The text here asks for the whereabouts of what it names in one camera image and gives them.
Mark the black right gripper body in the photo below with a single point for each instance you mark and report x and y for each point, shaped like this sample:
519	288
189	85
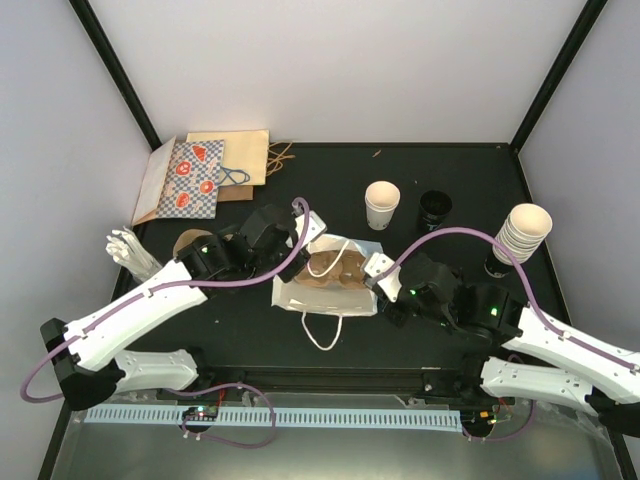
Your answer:
397	318

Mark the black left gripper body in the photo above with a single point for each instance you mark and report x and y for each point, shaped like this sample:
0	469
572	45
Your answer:
289	273

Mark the light blue paper bag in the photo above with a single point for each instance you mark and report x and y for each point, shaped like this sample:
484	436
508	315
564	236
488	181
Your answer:
337	303

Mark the single cardboard cup carrier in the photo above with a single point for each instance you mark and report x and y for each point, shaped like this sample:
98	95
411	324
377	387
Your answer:
334	269

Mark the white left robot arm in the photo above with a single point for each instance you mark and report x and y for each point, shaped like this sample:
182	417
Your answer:
91	356

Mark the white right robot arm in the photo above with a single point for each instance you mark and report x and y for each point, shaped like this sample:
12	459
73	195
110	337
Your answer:
529	354

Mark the brown kraft paper bag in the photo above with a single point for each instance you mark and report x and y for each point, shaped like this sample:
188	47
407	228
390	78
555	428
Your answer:
235	193

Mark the black paper cup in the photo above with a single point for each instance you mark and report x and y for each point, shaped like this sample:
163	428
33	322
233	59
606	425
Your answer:
433	208

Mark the tan kraft paper bag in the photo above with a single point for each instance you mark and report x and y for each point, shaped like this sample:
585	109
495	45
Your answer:
249	156

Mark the blue checkered paper bag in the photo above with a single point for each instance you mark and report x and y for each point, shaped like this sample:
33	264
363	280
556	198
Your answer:
194	176

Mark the tall stack of paper cups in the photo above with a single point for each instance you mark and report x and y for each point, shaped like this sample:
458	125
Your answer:
523	231

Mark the white orange-edged paper bag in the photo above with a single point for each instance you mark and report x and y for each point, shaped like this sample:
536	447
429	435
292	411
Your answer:
153	183

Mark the small electronics board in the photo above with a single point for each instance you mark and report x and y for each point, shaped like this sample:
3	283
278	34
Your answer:
200	413

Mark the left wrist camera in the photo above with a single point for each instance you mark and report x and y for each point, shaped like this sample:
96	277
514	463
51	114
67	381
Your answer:
315	229

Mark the light blue slotted cable duct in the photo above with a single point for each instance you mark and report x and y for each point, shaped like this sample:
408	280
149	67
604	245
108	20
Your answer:
283	417

